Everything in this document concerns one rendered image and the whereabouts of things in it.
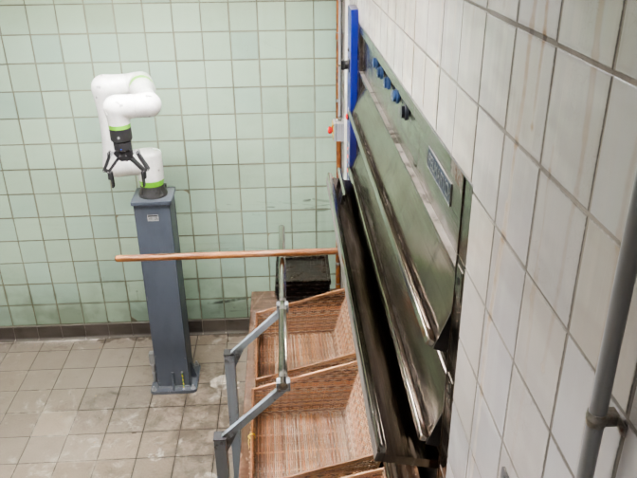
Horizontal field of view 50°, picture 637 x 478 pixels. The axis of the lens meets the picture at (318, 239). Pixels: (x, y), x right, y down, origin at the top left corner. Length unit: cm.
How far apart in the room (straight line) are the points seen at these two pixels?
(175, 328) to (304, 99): 149
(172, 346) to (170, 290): 37
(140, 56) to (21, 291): 173
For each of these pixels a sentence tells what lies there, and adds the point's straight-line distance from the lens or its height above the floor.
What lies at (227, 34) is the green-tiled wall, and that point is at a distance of 395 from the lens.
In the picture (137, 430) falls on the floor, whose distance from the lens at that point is 399.
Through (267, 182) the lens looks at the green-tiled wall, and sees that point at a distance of 416.
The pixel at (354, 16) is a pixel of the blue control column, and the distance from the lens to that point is 310.
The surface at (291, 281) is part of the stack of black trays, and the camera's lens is 349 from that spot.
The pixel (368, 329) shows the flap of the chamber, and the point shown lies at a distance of 206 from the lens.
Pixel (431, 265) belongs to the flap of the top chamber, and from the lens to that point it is 162.
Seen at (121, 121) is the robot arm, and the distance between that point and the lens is 302.
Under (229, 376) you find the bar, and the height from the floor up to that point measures 85.
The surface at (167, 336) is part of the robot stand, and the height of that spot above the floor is 37.
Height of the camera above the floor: 255
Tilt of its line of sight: 26 degrees down
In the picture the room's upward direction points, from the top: 1 degrees counter-clockwise
